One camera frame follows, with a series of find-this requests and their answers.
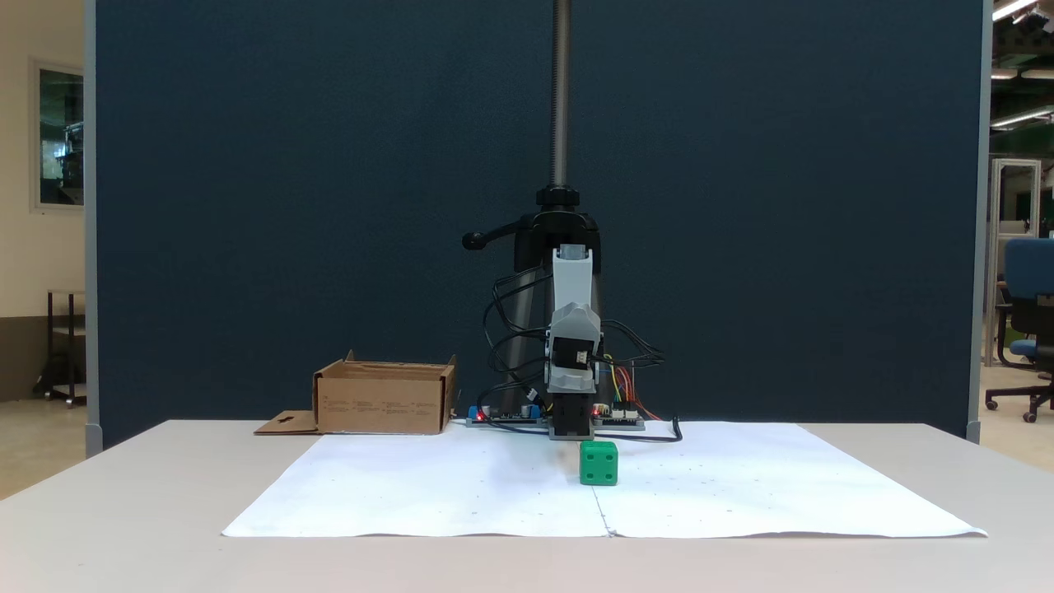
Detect circuit board with coloured wires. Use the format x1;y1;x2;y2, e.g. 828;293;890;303
593;404;646;431

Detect black arm wire bundle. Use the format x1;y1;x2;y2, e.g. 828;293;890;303
482;268;666;421

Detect framed wall window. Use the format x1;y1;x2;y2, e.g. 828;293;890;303
30;58;86;213

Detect coloured jumper wires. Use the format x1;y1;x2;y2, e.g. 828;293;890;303
604;354;661;421

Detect circuit board with blue capacitors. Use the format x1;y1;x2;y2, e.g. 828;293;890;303
466;404;548;429

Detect blue office chair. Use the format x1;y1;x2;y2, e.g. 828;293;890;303
986;237;1054;423

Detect white paper sheet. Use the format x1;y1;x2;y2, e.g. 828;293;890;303
222;422;987;540

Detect black metal cart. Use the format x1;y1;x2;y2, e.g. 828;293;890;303
33;288;87;409

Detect dark blue partition panel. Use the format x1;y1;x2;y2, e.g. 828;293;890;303
85;0;993;458

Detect black tripod with metal column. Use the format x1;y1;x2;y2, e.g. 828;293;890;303
463;0;610;417

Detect green die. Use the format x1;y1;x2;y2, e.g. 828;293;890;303
579;441;619;487

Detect brown cardboard box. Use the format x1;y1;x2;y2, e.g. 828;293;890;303
254;350;458;436

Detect black power cable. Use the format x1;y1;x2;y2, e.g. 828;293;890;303
595;417;683;444

